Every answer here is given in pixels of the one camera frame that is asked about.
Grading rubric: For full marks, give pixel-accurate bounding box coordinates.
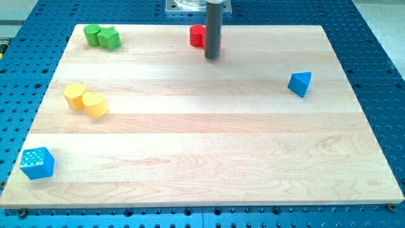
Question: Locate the green cylinder block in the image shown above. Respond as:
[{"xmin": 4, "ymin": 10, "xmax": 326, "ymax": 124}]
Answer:
[{"xmin": 84, "ymin": 24, "xmax": 101, "ymax": 47}]

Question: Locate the red cylinder block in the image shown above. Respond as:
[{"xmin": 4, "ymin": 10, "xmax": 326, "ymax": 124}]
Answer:
[{"xmin": 189, "ymin": 24, "xmax": 206, "ymax": 48}]

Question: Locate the blue cube block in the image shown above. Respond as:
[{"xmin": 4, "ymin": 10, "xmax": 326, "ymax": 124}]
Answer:
[{"xmin": 20, "ymin": 147, "xmax": 54, "ymax": 180}]

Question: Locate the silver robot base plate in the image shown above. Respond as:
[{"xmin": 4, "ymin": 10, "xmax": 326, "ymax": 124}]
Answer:
[{"xmin": 163, "ymin": 0, "xmax": 218, "ymax": 15}]

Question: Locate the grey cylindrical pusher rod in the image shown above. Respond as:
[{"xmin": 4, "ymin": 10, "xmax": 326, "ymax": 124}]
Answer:
[{"xmin": 204, "ymin": 0, "xmax": 225, "ymax": 60}]

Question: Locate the blue triangle block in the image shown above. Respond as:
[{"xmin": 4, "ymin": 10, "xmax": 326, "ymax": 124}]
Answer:
[{"xmin": 287, "ymin": 72, "xmax": 312, "ymax": 98}]

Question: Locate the left board stop screw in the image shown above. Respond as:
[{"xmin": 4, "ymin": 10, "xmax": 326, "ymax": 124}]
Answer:
[{"xmin": 16, "ymin": 208, "xmax": 27, "ymax": 218}]

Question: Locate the board stop screw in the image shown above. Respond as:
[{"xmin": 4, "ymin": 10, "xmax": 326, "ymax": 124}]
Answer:
[
  {"xmin": 386, "ymin": 203, "xmax": 397, "ymax": 212},
  {"xmin": 16, "ymin": 208, "xmax": 27, "ymax": 218}
]

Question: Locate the yellow hexagon block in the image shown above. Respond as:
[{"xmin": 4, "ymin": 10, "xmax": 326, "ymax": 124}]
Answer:
[{"xmin": 63, "ymin": 83, "xmax": 87, "ymax": 111}]

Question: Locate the wooden board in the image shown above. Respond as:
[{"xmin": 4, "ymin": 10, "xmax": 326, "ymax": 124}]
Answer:
[{"xmin": 1, "ymin": 24, "xmax": 404, "ymax": 208}]

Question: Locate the right board stop screw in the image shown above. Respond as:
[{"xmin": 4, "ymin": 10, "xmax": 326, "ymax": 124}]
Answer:
[{"xmin": 386, "ymin": 203, "xmax": 397, "ymax": 212}]

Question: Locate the yellow heart block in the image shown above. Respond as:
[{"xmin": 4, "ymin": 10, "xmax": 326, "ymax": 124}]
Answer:
[{"xmin": 82, "ymin": 92, "xmax": 108, "ymax": 118}]

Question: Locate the green star block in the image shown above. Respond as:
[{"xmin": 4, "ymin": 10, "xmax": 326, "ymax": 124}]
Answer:
[{"xmin": 97, "ymin": 26, "xmax": 122, "ymax": 51}]

